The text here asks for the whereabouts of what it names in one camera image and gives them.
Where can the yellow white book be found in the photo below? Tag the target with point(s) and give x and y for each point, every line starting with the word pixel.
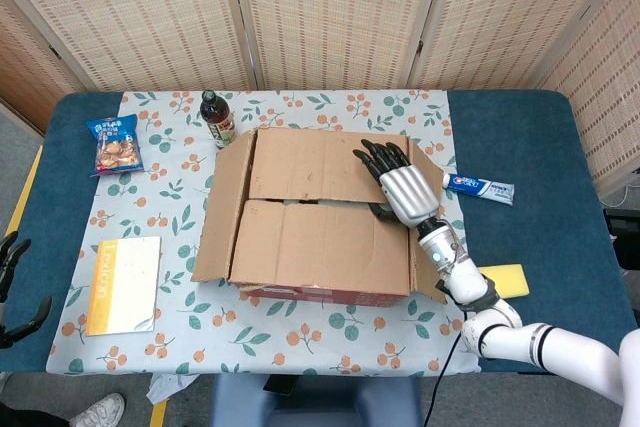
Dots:
pixel 125 287

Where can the black floor equipment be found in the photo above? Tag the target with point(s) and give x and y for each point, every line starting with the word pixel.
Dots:
pixel 625 242

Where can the woven folding screen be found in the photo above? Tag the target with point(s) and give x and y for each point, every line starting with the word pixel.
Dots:
pixel 325 17

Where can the red cardboard box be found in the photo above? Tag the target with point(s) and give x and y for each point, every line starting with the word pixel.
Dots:
pixel 310 242

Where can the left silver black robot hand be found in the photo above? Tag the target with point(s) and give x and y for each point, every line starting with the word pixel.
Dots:
pixel 35 319

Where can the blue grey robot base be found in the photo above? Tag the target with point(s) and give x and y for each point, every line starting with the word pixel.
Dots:
pixel 320 407

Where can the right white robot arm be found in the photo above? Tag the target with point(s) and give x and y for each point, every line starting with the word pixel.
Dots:
pixel 470 282

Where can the blue white toothpaste tube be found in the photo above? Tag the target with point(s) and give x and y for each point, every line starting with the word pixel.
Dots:
pixel 480 187

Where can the yellow sponge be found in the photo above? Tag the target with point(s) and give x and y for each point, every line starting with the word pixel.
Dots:
pixel 512 282

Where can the blue snack bag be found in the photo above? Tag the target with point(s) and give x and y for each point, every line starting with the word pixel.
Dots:
pixel 115 147

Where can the white sneaker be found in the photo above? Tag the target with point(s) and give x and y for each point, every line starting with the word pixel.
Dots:
pixel 100 412

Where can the dark sauce bottle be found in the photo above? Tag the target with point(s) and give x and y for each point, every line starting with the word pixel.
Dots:
pixel 220 122

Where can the dark trouser leg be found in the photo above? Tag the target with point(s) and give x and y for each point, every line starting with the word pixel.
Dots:
pixel 30 417

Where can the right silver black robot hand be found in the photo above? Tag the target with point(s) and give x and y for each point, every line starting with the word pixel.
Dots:
pixel 410 192

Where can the floral print tablecloth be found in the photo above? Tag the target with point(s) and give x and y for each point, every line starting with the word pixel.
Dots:
pixel 250 337

